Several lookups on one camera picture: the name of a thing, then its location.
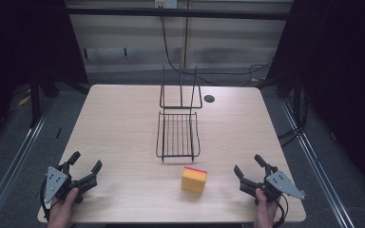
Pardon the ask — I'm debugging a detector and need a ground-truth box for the white wall socket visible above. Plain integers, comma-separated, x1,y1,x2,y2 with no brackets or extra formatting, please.
153,0,179,10

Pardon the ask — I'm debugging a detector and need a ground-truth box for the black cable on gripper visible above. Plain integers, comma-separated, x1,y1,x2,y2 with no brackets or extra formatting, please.
39,179,61,222
273,193,290,228

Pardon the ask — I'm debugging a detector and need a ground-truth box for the black horizontal metal bar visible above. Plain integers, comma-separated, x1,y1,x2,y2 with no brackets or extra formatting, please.
66,7,294,21

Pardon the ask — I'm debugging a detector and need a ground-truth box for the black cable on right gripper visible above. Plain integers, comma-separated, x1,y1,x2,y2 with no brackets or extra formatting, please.
273,193,290,228

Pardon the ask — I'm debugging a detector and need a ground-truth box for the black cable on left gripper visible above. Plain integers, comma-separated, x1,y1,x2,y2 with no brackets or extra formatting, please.
39,179,61,222

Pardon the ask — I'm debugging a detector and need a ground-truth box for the black wire rack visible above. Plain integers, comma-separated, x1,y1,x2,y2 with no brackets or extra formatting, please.
155,65,203,163

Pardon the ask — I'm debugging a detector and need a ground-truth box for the person's right hand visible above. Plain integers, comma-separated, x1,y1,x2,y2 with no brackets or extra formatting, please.
253,187,281,228

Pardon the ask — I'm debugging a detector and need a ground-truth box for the black hanging power cable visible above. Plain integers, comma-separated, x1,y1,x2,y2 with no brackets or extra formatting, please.
159,15,274,87

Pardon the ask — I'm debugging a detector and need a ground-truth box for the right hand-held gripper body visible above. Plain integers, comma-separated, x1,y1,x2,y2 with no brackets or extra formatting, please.
239,163,307,203

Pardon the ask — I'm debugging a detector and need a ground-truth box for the aluminium floor rail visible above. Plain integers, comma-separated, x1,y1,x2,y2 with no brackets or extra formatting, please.
279,100,355,228
0,98,55,228

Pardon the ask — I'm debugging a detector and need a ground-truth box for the yellow floor tape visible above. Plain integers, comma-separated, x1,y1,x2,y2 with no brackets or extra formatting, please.
17,88,32,106

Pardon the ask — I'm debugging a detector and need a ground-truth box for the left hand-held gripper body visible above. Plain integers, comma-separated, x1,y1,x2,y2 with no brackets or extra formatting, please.
43,161,99,204

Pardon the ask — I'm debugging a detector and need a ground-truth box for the person's left hand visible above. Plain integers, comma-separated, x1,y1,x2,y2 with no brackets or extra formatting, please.
47,187,80,228

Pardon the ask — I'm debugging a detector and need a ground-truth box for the black curtain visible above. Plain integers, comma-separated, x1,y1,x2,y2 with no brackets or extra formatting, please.
265,0,365,200

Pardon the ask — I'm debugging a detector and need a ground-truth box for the yellow sponge with red layer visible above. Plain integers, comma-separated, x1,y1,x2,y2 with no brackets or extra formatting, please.
181,165,208,195

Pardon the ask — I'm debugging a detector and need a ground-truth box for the black floor cable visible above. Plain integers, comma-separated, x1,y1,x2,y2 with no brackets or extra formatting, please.
277,79,310,148

